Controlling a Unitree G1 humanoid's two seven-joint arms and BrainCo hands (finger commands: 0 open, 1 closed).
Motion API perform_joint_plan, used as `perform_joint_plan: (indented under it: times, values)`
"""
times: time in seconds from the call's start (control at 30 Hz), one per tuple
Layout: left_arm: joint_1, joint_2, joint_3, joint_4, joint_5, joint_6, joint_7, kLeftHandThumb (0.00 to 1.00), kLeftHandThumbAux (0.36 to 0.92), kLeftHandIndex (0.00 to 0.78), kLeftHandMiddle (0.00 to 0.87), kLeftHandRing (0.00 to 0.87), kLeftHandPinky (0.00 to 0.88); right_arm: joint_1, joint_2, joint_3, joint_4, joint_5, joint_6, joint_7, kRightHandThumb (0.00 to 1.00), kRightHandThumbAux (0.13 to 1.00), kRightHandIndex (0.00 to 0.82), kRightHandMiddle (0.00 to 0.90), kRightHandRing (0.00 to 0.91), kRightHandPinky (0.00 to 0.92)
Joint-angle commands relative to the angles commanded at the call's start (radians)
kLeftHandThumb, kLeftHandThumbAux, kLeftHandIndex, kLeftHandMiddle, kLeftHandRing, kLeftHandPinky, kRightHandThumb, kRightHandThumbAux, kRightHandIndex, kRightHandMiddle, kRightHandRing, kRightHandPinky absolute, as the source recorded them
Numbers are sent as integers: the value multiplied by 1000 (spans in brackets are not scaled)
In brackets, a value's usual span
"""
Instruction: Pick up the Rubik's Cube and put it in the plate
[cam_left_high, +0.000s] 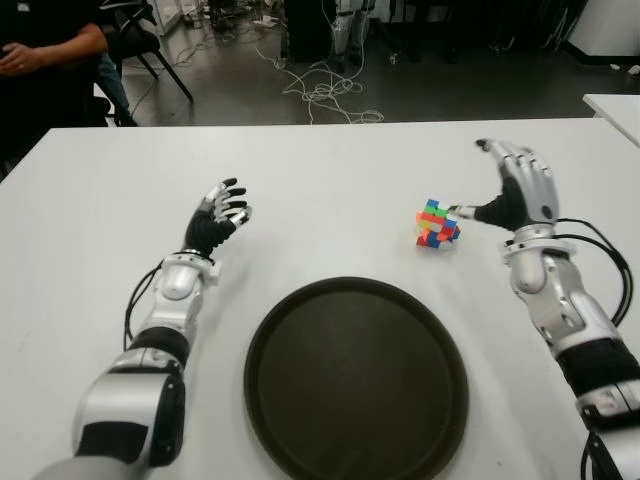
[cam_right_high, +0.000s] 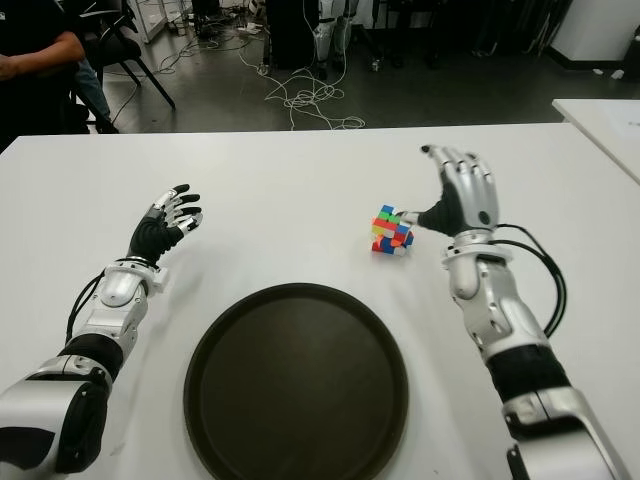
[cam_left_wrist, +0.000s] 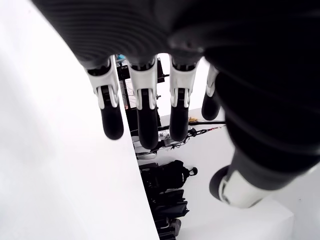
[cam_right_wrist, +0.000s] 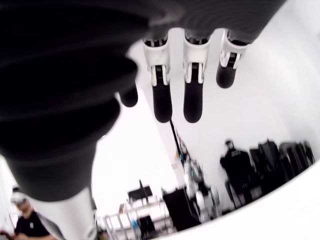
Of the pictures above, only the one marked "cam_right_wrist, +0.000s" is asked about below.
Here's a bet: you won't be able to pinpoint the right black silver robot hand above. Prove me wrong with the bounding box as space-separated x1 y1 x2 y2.
0 0 287 240

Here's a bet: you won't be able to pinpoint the standing person in black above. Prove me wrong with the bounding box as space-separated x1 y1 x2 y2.
219 139 256 209

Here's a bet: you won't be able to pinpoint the white humanoid robot in background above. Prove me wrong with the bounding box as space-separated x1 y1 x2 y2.
194 188 220 222

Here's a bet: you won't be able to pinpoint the dark hanging garments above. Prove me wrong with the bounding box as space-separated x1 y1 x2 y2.
249 138 316 188

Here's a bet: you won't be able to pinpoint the thin black pole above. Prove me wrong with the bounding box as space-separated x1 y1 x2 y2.
169 119 184 161

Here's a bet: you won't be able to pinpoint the person wearing white headset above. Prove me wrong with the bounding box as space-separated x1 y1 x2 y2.
0 186 66 240

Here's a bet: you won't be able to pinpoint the black cabinet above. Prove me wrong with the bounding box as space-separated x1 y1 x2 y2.
163 188 201 232

